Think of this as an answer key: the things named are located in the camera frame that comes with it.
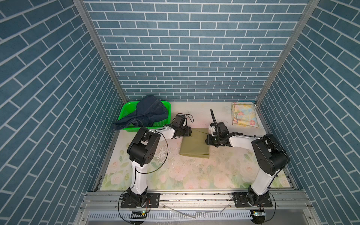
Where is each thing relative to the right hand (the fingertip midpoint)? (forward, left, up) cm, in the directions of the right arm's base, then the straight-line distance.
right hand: (204, 139), depth 97 cm
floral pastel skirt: (+26, -32, 0) cm, 41 cm away
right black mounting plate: (-35, -19, -1) cm, 40 cm away
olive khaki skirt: (-6, +6, +1) cm, 8 cm away
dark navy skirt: (+17, +42, +7) cm, 46 cm away
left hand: (+5, +11, +1) cm, 13 cm away
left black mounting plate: (-39, +27, -1) cm, 48 cm away
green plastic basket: (+19, +59, +8) cm, 62 cm away
